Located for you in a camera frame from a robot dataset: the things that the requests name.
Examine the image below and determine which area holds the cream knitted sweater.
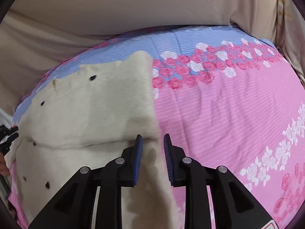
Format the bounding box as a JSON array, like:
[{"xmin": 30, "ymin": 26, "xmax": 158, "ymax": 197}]
[{"xmin": 5, "ymin": 51, "xmax": 182, "ymax": 228}]

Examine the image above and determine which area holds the person's left hand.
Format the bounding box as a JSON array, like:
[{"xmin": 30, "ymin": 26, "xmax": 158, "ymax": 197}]
[{"xmin": 0, "ymin": 153, "xmax": 10, "ymax": 177}]

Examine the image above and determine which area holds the pink blue floral bedsheet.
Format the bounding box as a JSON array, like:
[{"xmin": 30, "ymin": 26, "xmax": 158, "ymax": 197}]
[{"xmin": 13, "ymin": 26, "xmax": 304, "ymax": 228}]

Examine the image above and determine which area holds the beige fabric headboard cover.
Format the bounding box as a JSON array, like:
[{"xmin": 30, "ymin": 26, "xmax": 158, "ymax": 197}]
[{"xmin": 1, "ymin": 0, "xmax": 304, "ymax": 115}]

